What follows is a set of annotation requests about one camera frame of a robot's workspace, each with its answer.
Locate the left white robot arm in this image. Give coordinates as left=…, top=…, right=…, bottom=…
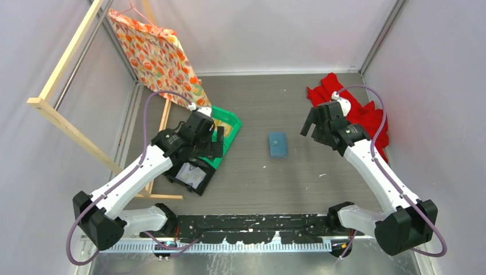
left=72, top=107, right=224, bottom=251

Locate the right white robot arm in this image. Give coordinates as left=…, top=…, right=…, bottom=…
left=300, top=101, right=438, bottom=256

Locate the black tray with paper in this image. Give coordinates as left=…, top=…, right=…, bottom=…
left=163, top=158, right=216, bottom=196

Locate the green plastic bin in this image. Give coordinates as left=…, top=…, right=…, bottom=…
left=211, top=105, right=242, bottom=156

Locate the red cloth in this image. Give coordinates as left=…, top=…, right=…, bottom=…
left=307, top=73, right=389, bottom=163

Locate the floral orange fabric bag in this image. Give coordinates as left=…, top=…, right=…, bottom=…
left=107, top=9, right=211, bottom=108

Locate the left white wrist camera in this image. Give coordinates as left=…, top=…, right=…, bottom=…
left=188, top=103, right=212, bottom=117

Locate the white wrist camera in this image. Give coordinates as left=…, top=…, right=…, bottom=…
left=188, top=103, right=212, bottom=117
left=331, top=92, right=352, bottom=116

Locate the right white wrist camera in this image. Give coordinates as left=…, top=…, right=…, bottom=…
left=331, top=92, right=352, bottom=116

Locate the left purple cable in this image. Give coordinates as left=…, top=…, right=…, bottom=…
left=66, top=90, right=198, bottom=266

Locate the purple cable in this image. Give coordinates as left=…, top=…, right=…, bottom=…
left=331, top=84, right=448, bottom=259
left=66, top=90, right=198, bottom=266

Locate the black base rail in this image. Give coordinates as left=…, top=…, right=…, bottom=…
left=151, top=214, right=351, bottom=244

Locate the wooden frame rack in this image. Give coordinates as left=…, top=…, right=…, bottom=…
left=26, top=0, right=184, bottom=201

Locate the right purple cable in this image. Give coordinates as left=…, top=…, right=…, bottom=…
left=331, top=84, right=448, bottom=259

